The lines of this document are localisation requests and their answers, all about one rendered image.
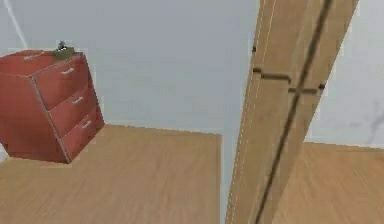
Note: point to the red chest of drawers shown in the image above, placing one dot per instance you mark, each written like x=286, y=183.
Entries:
x=40, y=113

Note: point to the small green plant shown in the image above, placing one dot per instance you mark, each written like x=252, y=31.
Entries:
x=63, y=52

